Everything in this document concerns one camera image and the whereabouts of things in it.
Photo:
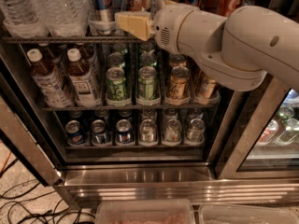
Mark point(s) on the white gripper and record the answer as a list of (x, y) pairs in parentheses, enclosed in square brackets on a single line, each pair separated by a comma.
[(165, 24)]

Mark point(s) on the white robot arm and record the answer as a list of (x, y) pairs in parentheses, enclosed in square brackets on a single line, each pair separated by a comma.
[(237, 51)]

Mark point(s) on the front right green can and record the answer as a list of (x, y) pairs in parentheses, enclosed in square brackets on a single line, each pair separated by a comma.
[(147, 87)]

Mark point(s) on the green can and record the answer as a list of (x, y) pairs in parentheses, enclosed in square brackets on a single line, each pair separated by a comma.
[(147, 87), (117, 93)]

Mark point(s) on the front left gold can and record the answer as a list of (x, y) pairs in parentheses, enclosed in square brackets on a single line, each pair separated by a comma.
[(177, 90)]

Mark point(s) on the gold can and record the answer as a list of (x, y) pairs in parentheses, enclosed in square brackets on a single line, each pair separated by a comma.
[(177, 90), (205, 88)]

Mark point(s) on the front left green can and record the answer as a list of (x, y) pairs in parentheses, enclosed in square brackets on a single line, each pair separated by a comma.
[(117, 93)]

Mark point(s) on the front right gold can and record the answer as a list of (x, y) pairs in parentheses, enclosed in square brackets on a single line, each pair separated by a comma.
[(205, 88)]

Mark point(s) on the stainless steel fridge cabinet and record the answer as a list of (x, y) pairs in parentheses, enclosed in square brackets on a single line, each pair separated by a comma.
[(92, 175)]

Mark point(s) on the left silver soda can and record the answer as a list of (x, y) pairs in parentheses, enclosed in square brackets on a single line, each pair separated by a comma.
[(148, 132)]

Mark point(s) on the silver soda can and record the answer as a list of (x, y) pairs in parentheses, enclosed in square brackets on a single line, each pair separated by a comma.
[(172, 132), (148, 132), (195, 131)]

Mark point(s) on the middle silver soda can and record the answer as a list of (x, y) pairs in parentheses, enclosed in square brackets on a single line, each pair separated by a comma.
[(172, 132)]

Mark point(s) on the right silver soda can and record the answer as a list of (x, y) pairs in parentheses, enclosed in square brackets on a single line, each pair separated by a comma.
[(195, 131)]

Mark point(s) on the right blue pepsi can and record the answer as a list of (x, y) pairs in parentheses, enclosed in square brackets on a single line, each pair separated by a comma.
[(124, 132)]

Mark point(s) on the blue pepsi can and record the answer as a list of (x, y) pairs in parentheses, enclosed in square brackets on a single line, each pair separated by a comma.
[(124, 132), (76, 134), (100, 134)]

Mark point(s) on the middle blue pepsi can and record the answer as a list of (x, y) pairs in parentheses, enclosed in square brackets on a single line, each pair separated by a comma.
[(100, 134)]

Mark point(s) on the left blue pepsi can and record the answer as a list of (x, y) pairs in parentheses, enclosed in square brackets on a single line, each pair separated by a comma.
[(76, 134)]

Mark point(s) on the left open fridge door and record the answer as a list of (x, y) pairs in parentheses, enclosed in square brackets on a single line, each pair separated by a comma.
[(20, 142)]

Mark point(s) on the right glass fridge door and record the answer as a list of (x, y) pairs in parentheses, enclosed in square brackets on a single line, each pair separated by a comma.
[(265, 138)]

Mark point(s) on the right clear water bottle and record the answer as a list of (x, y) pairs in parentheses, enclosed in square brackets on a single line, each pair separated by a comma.
[(66, 18)]

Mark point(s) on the clear water bottle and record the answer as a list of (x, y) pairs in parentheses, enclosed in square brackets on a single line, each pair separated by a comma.
[(21, 19), (66, 18)]

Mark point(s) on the front right tea bottle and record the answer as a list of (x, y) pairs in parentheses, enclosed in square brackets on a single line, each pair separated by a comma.
[(83, 79)]

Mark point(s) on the tea bottle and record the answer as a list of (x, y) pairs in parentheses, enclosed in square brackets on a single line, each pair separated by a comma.
[(50, 80), (83, 79)]

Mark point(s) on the front left tea bottle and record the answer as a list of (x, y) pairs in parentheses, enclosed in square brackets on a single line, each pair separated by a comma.
[(50, 80)]

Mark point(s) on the left clear water bottle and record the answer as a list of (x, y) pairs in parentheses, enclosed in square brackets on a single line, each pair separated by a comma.
[(21, 19)]

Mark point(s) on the left clear plastic bin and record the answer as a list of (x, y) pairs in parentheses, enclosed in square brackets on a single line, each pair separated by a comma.
[(145, 212)]

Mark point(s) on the clear plastic bin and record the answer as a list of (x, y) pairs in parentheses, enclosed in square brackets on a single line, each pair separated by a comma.
[(244, 214), (145, 212)]

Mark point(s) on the right clear plastic bin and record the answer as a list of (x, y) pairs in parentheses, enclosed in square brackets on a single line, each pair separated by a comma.
[(244, 214)]

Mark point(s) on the middle wire shelf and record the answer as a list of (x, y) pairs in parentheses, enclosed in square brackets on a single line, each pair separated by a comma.
[(112, 107)]

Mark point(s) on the wire shelf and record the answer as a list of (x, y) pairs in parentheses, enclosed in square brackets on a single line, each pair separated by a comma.
[(69, 40), (112, 107)]

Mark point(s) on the top wire shelf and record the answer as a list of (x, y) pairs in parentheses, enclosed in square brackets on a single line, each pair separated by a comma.
[(69, 40)]

